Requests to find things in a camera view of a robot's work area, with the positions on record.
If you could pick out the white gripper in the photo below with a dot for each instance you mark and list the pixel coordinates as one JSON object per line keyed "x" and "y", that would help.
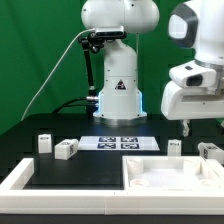
{"x": 194, "y": 92}

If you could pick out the white square table top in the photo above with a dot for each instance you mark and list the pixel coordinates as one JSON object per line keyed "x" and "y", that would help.
{"x": 170, "y": 173}

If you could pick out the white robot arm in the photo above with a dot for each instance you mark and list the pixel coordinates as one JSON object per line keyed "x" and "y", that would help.
{"x": 197, "y": 24}

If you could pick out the white AprilTag base sheet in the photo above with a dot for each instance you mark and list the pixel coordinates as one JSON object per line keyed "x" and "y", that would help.
{"x": 125, "y": 143}

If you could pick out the grey camera on mount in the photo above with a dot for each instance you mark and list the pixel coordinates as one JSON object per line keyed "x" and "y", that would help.
{"x": 111, "y": 32}

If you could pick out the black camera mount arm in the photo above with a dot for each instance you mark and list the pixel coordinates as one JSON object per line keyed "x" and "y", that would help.
{"x": 88, "y": 60}

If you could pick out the white U-shaped obstacle frame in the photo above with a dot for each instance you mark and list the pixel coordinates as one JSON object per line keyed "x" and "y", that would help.
{"x": 15, "y": 199}

